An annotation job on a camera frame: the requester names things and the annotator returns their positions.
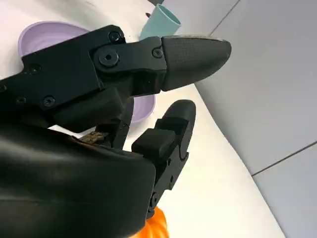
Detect lilac plate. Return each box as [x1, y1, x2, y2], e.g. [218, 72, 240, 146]
[17, 21, 156, 125]

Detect orange white toy bread roll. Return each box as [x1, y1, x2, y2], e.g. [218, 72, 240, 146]
[135, 207, 170, 238]

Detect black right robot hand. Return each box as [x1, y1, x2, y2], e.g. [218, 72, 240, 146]
[0, 24, 232, 238]

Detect pale green mug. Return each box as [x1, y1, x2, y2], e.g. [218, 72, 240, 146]
[138, 3, 182, 42]

